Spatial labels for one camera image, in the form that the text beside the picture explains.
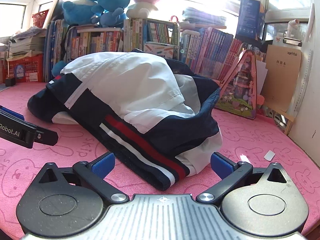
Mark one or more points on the blue bear plush toy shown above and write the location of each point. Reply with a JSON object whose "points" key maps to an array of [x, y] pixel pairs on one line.
{"points": [[75, 11]]}

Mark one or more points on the grey framed board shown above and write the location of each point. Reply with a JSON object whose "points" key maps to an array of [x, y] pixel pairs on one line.
{"points": [[53, 11]]}

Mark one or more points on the red plastic basket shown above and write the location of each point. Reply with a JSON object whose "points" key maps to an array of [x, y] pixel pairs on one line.
{"points": [[40, 18]]}

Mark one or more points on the red plastic crate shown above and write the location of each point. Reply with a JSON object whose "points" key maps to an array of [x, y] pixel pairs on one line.
{"points": [[27, 68]]}

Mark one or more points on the stack of striped booklets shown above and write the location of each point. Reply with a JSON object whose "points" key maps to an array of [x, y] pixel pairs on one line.
{"points": [[203, 17]]}

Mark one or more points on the pink toy house box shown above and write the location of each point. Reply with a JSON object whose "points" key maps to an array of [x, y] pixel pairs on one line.
{"points": [[241, 90]]}

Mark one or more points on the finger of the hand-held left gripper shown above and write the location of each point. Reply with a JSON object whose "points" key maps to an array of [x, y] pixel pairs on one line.
{"points": [[46, 137], [11, 113]]}

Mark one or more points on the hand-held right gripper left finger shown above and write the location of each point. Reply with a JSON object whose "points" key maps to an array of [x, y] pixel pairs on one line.
{"points": [[103, 166]]}

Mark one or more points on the white ruler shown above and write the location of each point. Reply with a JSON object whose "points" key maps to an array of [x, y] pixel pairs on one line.
{"points": [[303, 80]]}

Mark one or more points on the small black box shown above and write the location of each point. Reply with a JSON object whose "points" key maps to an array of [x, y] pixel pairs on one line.
{"points": [[10, 81]]}

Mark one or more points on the blue plush ball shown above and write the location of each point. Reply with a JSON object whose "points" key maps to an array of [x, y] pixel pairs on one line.
{"points": [[58, 70]]}

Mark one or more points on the stack of papers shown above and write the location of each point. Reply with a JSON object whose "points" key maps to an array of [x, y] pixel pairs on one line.
{"points": [[23, 43]]}

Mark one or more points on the row of colourful picture books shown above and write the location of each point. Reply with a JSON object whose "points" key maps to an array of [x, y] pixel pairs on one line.
{"points": [[85, 45]]}

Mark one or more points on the white paper scrap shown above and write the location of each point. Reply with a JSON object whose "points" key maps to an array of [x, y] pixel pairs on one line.
{"points": [[269, 155]]}

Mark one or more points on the white box with pencil print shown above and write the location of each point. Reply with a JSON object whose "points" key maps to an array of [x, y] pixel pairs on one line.
{"points": [[160, 51]]}

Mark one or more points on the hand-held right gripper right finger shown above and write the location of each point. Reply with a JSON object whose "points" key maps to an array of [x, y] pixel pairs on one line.
{"points": [[220, 166]]}

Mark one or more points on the row of pink and blue books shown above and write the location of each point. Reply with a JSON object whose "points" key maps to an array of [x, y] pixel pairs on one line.
{"points": [[215, 50]]}

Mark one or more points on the navy and white jacket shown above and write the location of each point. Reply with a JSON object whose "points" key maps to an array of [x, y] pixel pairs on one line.
{"points": [[130, 87]]}

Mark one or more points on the row of thin books in rack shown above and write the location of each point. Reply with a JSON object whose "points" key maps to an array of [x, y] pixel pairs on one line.
{"points": [[155, 31]]}

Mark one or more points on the cardboard box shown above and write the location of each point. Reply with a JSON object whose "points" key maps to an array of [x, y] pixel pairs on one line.
{"points": [[281, 77]]}

